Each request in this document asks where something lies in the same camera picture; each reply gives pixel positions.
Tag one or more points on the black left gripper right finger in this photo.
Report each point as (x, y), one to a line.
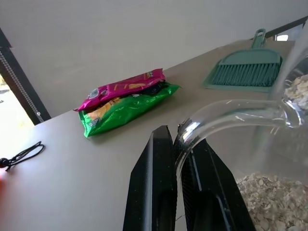
(211, 192)

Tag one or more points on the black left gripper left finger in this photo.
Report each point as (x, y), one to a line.
(151, 183)

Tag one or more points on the clear glass pitcher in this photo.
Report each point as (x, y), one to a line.
(264, 106)

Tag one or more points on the dry oatmeal flakes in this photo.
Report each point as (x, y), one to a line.
(272, 199)

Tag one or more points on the green snack bag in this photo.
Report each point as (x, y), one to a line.
(125, 110)

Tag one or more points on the dark snack bag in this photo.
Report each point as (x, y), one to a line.
(155, 89)

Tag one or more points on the pink snack bag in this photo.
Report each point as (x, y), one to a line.
(120, 90)

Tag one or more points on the green hand brush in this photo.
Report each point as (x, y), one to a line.
(245, 72)

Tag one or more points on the green plastic dustpan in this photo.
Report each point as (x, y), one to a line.
(250, 56)

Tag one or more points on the dark window frame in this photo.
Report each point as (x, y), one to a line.
(21, 79)

